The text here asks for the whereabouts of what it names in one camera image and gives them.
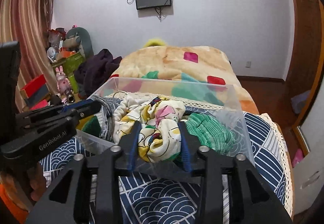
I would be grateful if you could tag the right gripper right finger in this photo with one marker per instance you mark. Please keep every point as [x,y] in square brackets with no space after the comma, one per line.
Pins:
[189,148]

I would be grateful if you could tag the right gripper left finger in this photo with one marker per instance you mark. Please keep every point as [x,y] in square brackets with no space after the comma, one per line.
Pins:
[129,146]

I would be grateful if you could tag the green knitted cloth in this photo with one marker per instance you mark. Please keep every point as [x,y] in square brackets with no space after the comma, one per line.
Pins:
[210,132]

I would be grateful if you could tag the yellow white cartoon cloth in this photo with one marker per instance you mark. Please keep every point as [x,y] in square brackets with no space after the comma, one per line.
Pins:
[160,137]

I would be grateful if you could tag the person's left hand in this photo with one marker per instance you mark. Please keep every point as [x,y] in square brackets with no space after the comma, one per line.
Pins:
[38,183]

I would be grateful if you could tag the clear plastic storage box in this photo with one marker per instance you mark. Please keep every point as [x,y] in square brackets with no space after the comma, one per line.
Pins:
[211,113]

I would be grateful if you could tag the yellow sponge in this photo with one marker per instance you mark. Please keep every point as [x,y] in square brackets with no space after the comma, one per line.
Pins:
[84,122]

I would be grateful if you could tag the navy white patterned bedspread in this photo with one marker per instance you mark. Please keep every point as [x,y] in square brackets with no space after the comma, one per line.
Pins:
[148,199]

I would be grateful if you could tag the pink rabbit figure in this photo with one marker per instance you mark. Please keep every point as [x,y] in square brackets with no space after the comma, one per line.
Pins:
[62,82]

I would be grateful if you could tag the green cylinder bottle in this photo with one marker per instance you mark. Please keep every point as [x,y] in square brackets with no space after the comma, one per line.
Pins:
[73,83]

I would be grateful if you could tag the colourful patchwork fleece blanket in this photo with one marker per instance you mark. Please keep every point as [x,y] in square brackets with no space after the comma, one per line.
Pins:
[203,64]

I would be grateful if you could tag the green cardboard box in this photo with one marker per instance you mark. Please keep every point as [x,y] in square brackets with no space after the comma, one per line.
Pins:
[69,64]

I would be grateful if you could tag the dark purple clothing pile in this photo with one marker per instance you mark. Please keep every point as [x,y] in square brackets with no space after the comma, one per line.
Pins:
[95,71]

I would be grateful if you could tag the yellow plush toy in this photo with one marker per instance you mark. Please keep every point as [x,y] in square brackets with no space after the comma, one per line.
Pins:
[155,42]

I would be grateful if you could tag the grey green plush dinosaur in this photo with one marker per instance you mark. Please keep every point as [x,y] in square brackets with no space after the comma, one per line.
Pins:
[78,39]

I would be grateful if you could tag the white wardrobe with pink hearts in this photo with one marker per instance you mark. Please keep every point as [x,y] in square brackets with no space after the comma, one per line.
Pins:
[308,174]

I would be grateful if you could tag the brown wooden door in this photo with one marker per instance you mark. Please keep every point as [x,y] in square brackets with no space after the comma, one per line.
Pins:
[306,46]

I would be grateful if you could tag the striped pink brown curtain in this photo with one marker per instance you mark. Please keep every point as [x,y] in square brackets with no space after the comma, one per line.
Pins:
[29,23]

